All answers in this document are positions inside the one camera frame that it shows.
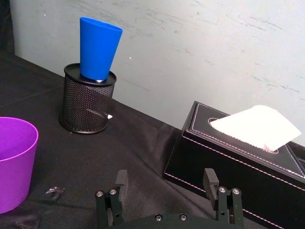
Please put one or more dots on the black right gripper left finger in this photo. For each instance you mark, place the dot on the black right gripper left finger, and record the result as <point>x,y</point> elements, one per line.
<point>112,205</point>

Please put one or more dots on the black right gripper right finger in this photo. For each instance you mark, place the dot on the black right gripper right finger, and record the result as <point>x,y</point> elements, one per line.
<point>224,205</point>

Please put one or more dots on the black leather tissue box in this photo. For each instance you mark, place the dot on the black leather tissue box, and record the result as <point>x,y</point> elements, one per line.
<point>228,171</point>

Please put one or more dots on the black table cloth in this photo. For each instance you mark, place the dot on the black table cloth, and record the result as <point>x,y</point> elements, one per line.
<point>100,152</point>

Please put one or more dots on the white tissue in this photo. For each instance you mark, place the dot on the white tissue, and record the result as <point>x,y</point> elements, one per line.
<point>256,126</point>

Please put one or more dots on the black mesh pen holder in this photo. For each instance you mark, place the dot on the black mesh pen holder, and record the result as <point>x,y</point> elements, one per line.
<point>87,105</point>

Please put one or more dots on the purple plastic cup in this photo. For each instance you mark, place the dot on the purple plastic cup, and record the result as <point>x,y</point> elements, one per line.
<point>14,162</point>

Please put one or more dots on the blue plastic cup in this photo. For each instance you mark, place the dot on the blue plastic cup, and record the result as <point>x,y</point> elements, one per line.
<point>96,48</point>

